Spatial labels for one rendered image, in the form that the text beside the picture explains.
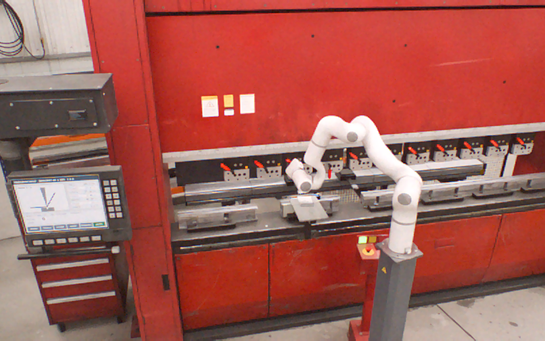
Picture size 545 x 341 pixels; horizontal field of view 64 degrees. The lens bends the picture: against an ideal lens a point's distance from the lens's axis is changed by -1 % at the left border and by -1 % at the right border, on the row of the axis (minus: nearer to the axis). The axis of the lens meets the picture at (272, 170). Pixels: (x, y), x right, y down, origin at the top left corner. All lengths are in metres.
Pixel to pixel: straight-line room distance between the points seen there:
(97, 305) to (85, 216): 1.40
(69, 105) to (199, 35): 0.82
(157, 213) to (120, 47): 0.90
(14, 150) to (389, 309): 2.02
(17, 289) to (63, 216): 2.12
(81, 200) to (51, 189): 0.13
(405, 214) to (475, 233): 1.25
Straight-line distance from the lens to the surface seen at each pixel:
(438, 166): 3.53
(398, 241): 2.38
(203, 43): 2.40
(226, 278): 2.93
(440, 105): 2.96
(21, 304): 4.02
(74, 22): 6.48
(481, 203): 3.35
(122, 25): 2.18
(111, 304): 3.38
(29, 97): 1.95
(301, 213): 2.68
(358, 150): 2.80
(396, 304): 2.59
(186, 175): 3.23
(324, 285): 3.15
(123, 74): 2.22
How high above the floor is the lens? 2.39
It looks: 26 degrees down
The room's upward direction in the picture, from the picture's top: straight up
